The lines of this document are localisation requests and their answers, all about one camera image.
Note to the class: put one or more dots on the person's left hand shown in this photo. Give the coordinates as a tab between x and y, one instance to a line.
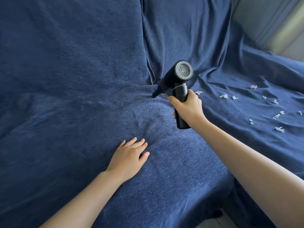
125	161

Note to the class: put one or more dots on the person's right hand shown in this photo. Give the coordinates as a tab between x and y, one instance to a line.
190	111

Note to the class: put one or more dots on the person's left thumb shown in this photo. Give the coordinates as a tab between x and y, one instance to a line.
144	157

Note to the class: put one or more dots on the person's left middle finger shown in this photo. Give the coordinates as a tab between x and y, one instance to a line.
139	142

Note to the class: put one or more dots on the person's right thumb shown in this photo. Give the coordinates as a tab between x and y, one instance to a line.
174	100

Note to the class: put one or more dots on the person's left little finger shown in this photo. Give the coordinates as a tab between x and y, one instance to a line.
121	144

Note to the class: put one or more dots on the black handheld vacuum cleaner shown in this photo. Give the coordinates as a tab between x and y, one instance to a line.
174	74

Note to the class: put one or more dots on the person's left forearm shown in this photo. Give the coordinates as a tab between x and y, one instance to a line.
83	204

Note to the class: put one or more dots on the person's right forearm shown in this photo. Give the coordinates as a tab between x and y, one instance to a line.
249	168

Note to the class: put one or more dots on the scattered white paper scraps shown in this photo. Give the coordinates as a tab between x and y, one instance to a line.
253	87

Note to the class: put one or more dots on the blue sofa cover cloth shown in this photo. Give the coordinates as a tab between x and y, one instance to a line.
71	80

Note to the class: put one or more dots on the grey curtain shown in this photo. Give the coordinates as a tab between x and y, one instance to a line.
256	16

